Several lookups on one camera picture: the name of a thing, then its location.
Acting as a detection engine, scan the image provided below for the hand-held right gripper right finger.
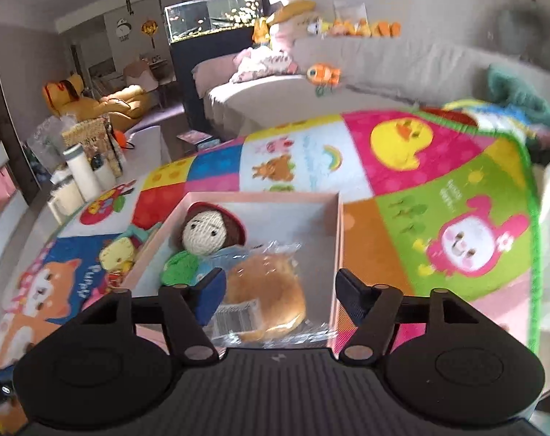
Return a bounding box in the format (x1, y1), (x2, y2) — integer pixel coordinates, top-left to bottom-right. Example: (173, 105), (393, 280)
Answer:
(336, 268), (478, 364)

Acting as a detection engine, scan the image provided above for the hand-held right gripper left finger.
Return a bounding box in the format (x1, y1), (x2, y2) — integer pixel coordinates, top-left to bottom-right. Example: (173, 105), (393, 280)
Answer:
(81, 267), (228, 365)

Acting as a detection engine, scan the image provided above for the packaged round bread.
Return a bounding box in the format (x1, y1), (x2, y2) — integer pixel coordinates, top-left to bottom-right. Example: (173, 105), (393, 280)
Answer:
(210, 241), (340, 351)

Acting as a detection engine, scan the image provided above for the crocheted brown green ball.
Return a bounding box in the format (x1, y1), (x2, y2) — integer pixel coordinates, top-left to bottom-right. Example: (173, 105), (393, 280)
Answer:
(162, 202), (248, 288)

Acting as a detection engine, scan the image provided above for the teal plastic toy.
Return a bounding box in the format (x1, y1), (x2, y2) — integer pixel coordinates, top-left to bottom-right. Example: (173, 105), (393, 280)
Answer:
(130, 222), (163, 247)

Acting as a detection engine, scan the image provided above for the small yellow plush toy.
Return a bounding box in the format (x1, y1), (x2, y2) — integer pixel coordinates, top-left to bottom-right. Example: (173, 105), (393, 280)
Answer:
(99, 235), (143, 278)

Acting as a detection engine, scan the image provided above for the pink cardboard box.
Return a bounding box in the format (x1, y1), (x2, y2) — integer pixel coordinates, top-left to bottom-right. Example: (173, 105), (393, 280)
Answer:
(119, 191), (345, 355)

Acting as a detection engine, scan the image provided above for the colourful cartoon play mat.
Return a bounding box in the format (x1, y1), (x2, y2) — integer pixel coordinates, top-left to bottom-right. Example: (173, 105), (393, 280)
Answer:
(0, 108), (549, 436)

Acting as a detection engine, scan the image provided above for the magazine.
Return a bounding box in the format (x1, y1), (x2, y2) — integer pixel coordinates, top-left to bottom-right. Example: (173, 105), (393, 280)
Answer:
(177, 129), (217, 147)

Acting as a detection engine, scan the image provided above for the small white cup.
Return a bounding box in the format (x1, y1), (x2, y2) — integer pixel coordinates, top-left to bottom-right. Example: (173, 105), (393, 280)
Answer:
(90, 155), (117, 191)

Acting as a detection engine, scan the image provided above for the white mug with grey lid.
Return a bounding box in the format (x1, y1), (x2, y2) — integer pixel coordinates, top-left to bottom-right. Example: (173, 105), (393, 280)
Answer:
(48, 176), (87, 226)

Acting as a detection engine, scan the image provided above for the white thermos bottle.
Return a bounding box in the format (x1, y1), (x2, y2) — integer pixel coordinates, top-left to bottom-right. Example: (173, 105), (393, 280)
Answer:
(65, 143), (104, 201)

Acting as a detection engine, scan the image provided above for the orange ball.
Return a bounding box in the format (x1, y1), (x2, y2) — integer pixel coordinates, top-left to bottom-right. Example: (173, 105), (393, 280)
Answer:
(115, 129), (137, 152)

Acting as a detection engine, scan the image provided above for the patterned gift bag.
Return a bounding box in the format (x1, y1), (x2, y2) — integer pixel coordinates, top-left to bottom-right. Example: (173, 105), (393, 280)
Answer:
(61, 117), (124, 178)

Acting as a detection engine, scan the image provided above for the orange fish plush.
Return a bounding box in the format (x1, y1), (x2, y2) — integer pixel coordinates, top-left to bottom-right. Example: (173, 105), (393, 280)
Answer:
(306, 62), (342, 97)

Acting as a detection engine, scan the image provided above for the striped colourful cloth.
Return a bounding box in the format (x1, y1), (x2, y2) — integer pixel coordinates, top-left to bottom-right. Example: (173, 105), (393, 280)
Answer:
(443, 99), (540, 146)

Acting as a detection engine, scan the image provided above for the clear plastic bag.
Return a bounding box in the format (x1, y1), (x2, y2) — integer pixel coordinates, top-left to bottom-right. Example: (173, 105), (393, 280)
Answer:
(27, 116), (76, 179)

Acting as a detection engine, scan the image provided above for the black fish tank cabinet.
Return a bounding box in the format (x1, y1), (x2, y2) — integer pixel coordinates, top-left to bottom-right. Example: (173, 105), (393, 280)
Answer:
(168, 27), (258, 135)

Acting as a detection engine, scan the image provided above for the large yellow bear plush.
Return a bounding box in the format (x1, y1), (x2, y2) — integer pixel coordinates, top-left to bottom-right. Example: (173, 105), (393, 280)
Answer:
(42, 73), (146, 133)

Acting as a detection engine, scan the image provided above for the beige dining chair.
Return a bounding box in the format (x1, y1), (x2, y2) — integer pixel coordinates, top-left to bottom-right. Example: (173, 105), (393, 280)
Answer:
(123, 57), (161, 106)

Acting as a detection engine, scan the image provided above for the pink plush pile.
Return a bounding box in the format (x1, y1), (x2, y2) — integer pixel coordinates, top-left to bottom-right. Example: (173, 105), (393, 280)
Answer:
(229, 48), (299, 84)

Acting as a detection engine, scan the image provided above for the grey sofa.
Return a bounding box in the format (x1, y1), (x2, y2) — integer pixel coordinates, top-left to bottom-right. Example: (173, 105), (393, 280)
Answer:
(193, 32), (550, 147)

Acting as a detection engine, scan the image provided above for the teal cloth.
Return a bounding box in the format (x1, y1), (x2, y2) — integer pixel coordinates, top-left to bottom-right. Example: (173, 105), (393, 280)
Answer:
(486, 64), (550, 129)

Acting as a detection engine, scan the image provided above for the row of orange plush toys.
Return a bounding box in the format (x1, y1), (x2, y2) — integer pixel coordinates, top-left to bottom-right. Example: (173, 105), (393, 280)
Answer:
(329, 18), (402, 40)

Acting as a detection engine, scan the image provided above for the pink pillow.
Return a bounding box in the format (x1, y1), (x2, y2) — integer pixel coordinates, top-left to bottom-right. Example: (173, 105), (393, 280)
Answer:
(270, 20), (313, 53)

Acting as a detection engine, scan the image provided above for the orange plush animal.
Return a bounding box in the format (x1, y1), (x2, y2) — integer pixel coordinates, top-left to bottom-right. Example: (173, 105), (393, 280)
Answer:
(252, 16), (274, 49)

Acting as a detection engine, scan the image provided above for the white and yellow duck plush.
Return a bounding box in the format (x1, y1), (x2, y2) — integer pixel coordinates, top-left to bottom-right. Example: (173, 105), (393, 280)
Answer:
(304, 15), (333, 38)

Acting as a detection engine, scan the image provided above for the glass fish tank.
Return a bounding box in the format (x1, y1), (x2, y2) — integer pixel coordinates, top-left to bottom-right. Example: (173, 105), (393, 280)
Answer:
(165, 0), (270, 44)

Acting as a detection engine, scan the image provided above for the yellow cushion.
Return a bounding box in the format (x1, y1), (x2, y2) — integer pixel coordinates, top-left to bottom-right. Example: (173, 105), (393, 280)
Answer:
(268, 0), (317, 26)

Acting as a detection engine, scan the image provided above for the orange wall ornament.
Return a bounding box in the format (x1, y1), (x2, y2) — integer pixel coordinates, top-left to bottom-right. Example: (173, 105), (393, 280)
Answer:
(141, 18), (159, 49)

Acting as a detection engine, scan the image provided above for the white paper on wall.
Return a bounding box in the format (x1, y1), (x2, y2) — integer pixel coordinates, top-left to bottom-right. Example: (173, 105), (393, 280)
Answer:
(334, 2), (369, 23)

